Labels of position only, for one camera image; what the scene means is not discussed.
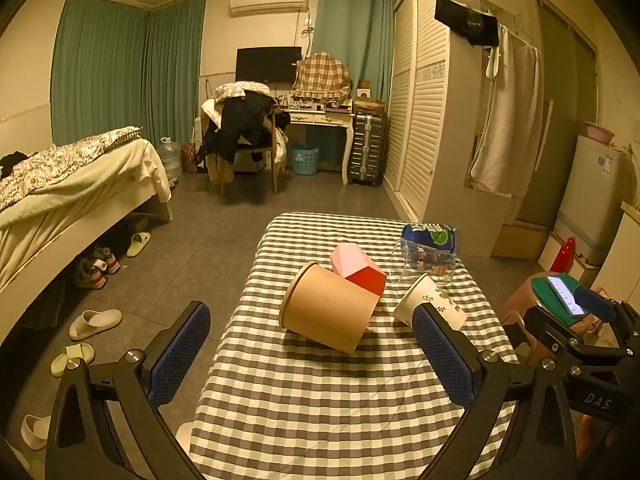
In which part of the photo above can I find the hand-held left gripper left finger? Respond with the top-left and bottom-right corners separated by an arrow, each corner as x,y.
44,301 -> 211,480

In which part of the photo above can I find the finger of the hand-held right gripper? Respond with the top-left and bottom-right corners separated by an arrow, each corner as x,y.
522,301 -> 623,361
573,285 -> 640,343

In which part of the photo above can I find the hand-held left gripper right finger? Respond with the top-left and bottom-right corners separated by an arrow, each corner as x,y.
412,304 -> 579,480

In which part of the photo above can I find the brown paper cup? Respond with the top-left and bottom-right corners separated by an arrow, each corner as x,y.
279,261 -> 381,355

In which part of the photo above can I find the white leaf print paper cup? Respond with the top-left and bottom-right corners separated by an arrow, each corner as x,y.
393,273 -> 468,332

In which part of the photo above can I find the clear printed plastic cup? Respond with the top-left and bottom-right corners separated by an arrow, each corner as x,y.
387,238 -> 457,297

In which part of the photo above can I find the blue label cup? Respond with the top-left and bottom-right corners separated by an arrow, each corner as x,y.
401,222 -> 459,256

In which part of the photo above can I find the smartphone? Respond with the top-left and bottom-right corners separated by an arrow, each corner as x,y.
546,275 -> 590,317

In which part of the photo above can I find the green pad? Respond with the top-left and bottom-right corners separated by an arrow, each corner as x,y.
530,275 -> 581,327

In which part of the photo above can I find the red plastic object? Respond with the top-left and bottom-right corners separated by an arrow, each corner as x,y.
552,237 -> 577,275

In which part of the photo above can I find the white slipper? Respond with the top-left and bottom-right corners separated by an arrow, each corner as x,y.
21,414 -> 53,452
69,309 -> 123,342

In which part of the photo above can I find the green slipper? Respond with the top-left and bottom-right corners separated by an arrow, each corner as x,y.
51,343 -> 96,379
126,231 -> 152,259

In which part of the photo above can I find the white washing machine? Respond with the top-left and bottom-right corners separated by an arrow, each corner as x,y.
555,134 -> 636,266

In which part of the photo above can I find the grey sneaker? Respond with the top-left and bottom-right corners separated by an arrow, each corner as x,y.
92,246 -> 122,276
75,257 -> 108,290

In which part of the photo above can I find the pink and red box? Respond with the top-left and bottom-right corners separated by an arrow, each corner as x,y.
330,243 -> 388,298

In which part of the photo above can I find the grey checked tablecloth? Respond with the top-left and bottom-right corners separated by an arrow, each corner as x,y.
176,212 -> 521,480

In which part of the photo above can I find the pink basin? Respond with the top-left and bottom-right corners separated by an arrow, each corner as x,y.
583,121 -> 616,143

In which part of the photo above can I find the white bed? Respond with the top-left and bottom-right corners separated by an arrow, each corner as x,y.
0,127 -> 174,356

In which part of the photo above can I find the dark door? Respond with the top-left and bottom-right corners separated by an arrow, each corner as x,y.
515,0 -> 601,226

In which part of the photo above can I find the clear water jug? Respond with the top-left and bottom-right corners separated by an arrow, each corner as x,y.
159,136 -> 183,181

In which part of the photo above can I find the wooden chair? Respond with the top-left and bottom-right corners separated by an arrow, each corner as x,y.
200,105 -> 288,198

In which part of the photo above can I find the white hanging towel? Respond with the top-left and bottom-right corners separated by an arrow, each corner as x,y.
470,24 -> 545,195

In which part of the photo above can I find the silver suitcase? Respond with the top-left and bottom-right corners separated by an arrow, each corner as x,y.
348,113 -> 387,188

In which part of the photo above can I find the floral blanket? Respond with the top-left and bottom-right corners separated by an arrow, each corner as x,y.
0,126 -> 143,213

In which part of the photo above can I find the blue laundry basket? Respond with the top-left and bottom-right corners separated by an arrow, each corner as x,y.
290,144 -> 320,176

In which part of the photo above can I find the dark clothes pile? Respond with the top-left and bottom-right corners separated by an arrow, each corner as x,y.
196,91 -> 292,166

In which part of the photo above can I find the white louvered wardrobe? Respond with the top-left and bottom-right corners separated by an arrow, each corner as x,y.
382,0 -> 521,221

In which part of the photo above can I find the white desk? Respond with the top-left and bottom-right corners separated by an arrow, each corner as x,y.
280,105 -> 357,186

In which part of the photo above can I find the green curtain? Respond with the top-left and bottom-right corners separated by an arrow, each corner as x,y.
312,0 -> 397,106
51,0 -> 208,147

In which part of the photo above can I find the black television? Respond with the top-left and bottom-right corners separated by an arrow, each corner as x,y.
236,46 -> 303,84

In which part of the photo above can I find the plaid cloth cover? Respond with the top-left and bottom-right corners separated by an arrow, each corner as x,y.
291,52 -> 355,102

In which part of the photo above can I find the black hanging bag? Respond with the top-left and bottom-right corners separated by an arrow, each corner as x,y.
434,0 -> 501,48

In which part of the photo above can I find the white air conditioner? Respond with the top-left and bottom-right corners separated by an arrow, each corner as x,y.
229,0 -> 310,17

